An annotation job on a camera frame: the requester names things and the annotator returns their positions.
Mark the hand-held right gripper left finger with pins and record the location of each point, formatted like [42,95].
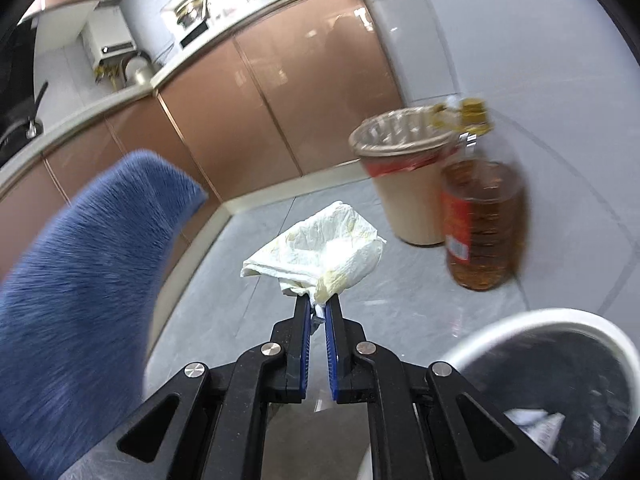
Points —
[304,350]

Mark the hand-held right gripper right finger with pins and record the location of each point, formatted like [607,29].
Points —
[331,355]

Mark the white tissue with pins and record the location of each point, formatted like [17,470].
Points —
[315,245]

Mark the white bin with black liner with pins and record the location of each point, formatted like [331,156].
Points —
[565,355]

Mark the beige trash bin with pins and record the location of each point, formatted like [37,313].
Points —
[410,210]

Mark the cooking oil bottle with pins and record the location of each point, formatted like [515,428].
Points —
[480,220]

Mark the blue fleece blanket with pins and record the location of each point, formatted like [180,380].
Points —
[75,285]

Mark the copper base cabinets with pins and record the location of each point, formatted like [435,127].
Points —
[310,85]

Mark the rice cooker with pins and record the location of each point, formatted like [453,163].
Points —
[137,72]

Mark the black frying pan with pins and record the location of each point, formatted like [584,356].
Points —
[15,130]

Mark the white water heater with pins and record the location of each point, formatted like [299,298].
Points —
[105,35]

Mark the black range hood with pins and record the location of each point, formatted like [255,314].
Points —
[17,60]

